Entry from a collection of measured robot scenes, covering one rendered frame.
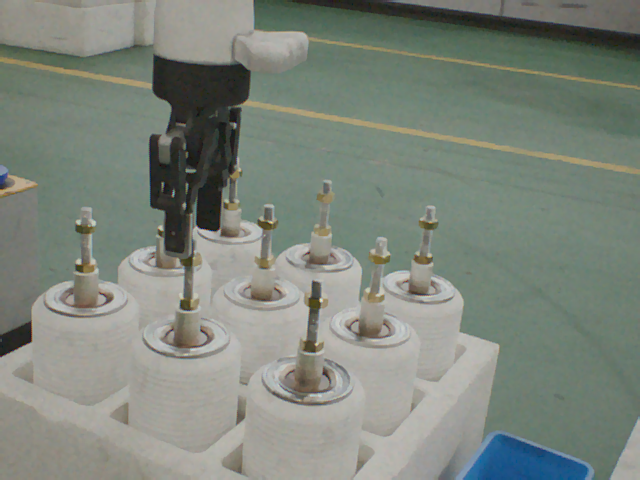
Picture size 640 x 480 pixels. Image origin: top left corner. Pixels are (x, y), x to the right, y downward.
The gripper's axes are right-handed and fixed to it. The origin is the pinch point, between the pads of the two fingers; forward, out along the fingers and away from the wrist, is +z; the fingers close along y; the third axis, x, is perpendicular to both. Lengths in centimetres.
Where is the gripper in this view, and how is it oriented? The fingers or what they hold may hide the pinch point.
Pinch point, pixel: (194, 227)
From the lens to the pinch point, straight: 72.0
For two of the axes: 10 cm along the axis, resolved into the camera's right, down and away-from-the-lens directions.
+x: 9.6, 1.8, -2.0
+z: -1.0, 9.3, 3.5
